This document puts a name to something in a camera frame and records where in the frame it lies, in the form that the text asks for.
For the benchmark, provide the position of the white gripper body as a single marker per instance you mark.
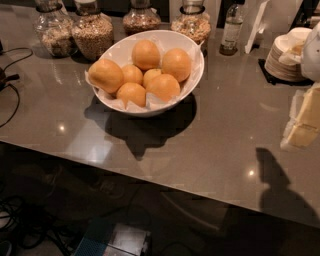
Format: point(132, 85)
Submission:
point(311, 55)

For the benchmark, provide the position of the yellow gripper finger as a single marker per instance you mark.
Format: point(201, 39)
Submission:
point(309, 116)
point(291, 140)

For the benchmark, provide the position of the large orange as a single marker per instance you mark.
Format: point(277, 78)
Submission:
point(107, 75)

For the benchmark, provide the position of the white paper bowl liner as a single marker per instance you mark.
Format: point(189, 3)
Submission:
point(156, 103)

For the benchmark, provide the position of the white ceramic bowl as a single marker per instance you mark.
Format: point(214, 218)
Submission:
point(173, 38)

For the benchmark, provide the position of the black plate mat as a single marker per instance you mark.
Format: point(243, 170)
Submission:
point(273, 80)

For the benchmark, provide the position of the stack of white plates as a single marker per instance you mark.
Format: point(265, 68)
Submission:
point(284, 58)

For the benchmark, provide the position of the white card stand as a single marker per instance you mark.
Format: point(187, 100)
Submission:
point(257, 27)

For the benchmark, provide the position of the glass bottle white label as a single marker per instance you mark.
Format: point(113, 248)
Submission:
point(232, 28)

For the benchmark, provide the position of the glass jar mixed muesli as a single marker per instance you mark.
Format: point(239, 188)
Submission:
point(193, 21)

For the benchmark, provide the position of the orange right back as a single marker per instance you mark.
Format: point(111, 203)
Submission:
point(177, 63)

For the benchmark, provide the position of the orange front right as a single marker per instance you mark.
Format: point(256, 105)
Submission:
point(164, 86)

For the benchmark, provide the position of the small orange centre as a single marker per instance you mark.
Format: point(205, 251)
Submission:
point(149, 75)

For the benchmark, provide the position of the orange top back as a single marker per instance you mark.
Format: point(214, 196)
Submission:
point(145, 55)

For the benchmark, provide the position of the orange front left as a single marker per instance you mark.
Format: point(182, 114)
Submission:
point(133, 92)

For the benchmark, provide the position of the glass jar brown granola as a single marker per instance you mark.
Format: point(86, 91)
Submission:
point(141, 17)

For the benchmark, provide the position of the glass jar round grains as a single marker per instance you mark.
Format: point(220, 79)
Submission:
point(92, 30)

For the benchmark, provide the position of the metal box under table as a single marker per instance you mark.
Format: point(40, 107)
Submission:
point(103, 238)

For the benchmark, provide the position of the glass jar pale cereal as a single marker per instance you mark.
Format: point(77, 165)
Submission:
point(54, 28)

